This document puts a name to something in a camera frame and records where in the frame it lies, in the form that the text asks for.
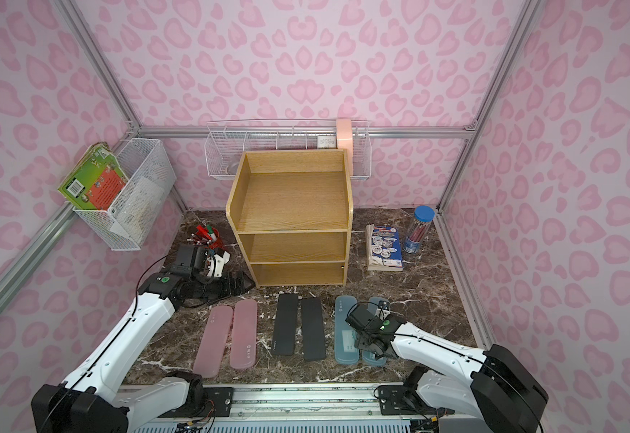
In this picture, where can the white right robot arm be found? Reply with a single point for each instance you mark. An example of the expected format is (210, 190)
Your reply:
(491, 385)

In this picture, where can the blue illustrated book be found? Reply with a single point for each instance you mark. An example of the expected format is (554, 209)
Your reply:
(383, 249)

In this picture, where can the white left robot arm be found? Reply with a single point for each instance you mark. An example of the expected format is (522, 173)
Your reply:
(87, 400)

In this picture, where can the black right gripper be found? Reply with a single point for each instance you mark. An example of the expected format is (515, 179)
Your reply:
(364, 317)

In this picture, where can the green red booklet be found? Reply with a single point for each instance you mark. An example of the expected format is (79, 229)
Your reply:
(96, 181)

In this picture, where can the teal pencil case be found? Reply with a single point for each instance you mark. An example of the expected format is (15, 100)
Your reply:
(374, 307)
(346, 352)

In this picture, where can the red pen cup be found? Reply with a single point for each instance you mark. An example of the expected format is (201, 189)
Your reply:
(207, 240)

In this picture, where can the wooden three-tier shelf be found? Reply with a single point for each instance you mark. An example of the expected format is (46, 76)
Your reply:
(292, 215)

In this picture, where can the white paper sheet in basket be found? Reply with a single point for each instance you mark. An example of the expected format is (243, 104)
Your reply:
(133, 217)

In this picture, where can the white wire side basket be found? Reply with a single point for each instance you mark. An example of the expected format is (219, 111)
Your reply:
(139, 158)

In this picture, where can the pink tape roll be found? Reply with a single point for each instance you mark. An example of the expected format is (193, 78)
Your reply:
(344, 141)

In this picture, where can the pink pencil case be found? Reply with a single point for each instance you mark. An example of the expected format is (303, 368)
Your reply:
(213, 343)
(244, 335)

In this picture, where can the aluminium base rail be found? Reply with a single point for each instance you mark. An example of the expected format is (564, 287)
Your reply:
(315, 408)

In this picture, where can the small white box in basket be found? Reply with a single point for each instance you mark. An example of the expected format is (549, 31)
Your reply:
(326, 142)

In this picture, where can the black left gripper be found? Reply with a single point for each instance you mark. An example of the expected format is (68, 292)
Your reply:
(231, 284)

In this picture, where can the blue-capped pencil tube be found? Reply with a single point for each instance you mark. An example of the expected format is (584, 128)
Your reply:
(422, 218)

